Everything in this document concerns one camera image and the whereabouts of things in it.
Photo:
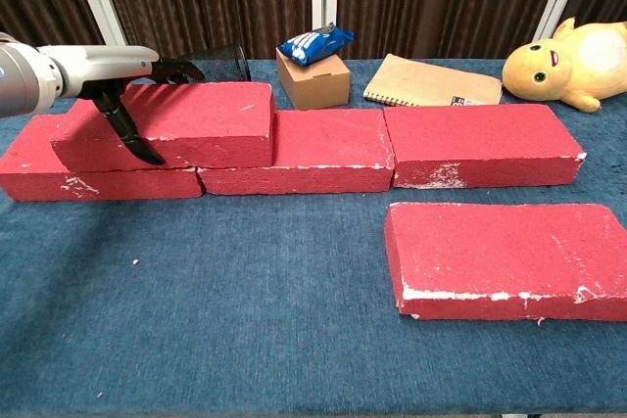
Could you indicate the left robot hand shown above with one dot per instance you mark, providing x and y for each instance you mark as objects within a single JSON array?
[{"x": 108, "y": 68}]

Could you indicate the red foam brick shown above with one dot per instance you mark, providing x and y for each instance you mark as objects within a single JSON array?
[
  {"x": 122, "y": 185},
  {"x": 206, "y": 119},
  {"x": 480, "y": 134},
  {"x": 504, "y": 251},
  {"x": 323, "y": 144}
]

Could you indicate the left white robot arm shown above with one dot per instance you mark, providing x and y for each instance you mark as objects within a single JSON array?
[{"x": 22, "y": 80}]

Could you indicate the black mesh pen cup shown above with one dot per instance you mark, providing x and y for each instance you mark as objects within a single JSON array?
[{"x": 225, "y": 63}]

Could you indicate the blue cookie packet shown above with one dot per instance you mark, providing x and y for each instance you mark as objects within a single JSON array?
[{"x": 313, "y": 43}]

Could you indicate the small cardboard box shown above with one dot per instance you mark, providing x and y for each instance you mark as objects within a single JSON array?
[{"x": 316, "y": 87}]

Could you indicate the blue table cloth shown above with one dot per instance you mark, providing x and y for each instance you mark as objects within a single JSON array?
[{"x": 245, "y": 315}]

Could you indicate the kraft spiral notebook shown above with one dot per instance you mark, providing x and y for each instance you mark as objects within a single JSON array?
[{"x": 431, "y": 82}]

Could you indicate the yellow plush toy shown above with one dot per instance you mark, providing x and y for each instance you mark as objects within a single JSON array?
[{"x": 578, "y": 65}]

